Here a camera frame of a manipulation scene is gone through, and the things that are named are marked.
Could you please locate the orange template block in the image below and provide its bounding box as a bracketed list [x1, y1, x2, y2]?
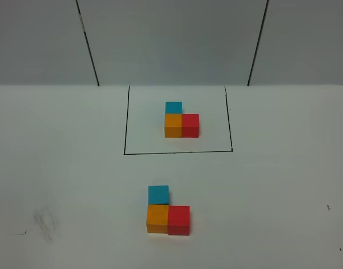
[164, 114, 182, 138]

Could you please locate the red template block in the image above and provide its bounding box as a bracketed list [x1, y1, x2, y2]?
[182, 114, 200, 138]

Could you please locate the blue template block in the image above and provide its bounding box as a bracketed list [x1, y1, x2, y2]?
[165, 101, 183, 114]

